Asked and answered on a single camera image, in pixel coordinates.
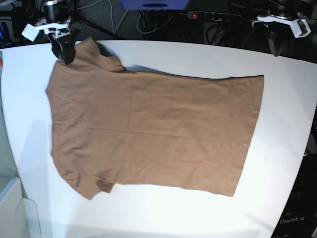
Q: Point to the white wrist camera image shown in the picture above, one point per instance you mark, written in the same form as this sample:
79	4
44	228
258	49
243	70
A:
300	28
30	32

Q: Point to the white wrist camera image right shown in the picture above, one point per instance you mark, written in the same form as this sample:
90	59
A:
300	28

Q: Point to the black power strip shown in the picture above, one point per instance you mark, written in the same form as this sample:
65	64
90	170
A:
213	16

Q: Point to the white bin at left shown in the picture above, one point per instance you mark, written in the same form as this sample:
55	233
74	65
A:
18	215

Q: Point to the brown T-shirt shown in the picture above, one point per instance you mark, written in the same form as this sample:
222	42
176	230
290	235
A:
113	126

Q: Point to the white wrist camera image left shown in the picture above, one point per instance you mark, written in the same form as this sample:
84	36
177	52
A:
30	32

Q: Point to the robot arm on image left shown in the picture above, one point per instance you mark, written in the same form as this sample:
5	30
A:
59	16

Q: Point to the black tripod stand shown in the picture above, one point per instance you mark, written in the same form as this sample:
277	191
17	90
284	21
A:
94	24

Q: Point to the black OpenArm base box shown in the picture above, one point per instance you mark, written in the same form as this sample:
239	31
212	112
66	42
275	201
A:
299	217

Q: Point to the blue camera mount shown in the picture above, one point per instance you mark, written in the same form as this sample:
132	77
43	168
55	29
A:
154	4

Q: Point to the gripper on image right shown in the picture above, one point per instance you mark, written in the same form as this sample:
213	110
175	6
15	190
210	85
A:
278	45

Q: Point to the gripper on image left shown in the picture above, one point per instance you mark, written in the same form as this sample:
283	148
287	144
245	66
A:
57	30

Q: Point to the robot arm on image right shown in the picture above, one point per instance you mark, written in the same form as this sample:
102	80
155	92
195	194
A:
284	25

